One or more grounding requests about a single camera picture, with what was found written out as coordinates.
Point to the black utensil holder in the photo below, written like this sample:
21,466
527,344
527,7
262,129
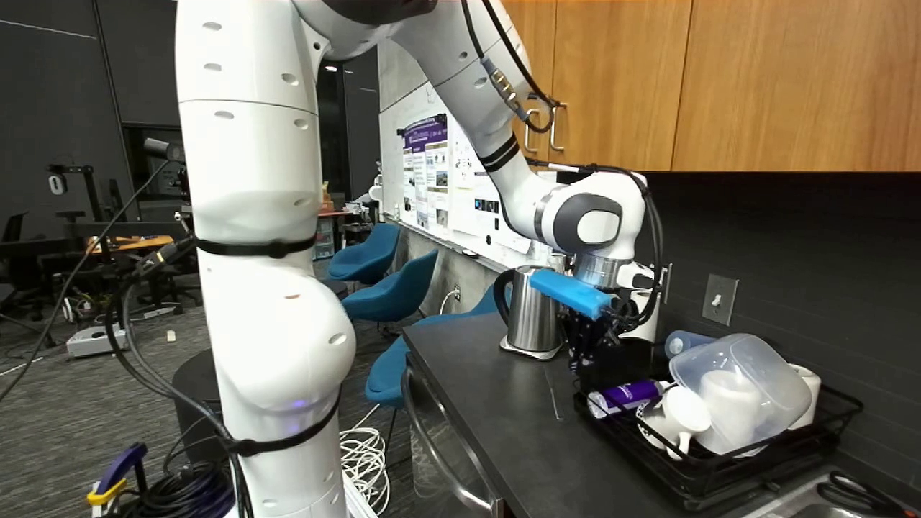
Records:
638,367

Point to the clear plastic bottle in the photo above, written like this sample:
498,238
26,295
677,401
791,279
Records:
687,344

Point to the grey power strip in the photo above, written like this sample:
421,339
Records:
90,339

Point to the stainless steel electric kettle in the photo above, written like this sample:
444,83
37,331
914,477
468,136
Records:
533,316

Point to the wooden cabinet door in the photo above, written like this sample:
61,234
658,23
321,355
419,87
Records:
622,74
523,47
796,87

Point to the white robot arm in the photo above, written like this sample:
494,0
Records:
278,289

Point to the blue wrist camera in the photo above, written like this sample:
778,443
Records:
570,292

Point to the purple bottle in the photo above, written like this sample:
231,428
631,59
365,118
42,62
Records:
628,395

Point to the research poster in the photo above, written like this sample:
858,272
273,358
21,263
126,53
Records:
434,191

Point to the grey wall outlet plate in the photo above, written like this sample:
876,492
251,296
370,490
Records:
720,300

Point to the blue office chair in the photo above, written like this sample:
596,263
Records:
398,292
392,368
370,254

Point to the black round bin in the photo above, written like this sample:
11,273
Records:
196,404

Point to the clear plastic food container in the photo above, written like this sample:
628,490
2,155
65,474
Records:
749,384

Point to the white ceramic mug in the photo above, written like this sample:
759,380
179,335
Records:
677,413

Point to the stainless steel sink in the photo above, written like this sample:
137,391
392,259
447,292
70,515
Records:
796,505

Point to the white cup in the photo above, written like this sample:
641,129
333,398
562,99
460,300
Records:
806,391

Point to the yellow and blue object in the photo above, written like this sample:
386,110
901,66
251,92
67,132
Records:
116,474

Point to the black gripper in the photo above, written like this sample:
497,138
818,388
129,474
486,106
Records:
599,331

